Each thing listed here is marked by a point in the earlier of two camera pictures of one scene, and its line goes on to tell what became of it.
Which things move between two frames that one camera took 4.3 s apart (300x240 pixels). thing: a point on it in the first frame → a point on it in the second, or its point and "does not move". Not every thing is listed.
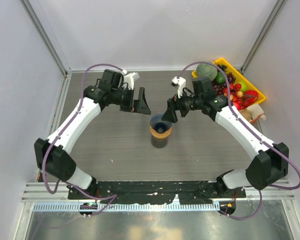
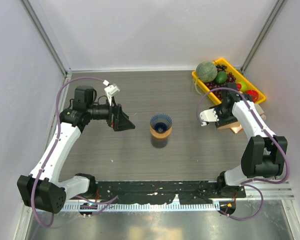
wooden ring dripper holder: x=161 y=135 does not move
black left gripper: x=142 y=107 → x=118 y=120
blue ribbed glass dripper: x=159 y=125 does not move
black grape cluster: x=222 y=67 does not move
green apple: x=244 y=86 does not move
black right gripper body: x=185 y=103 → x=224 y=115
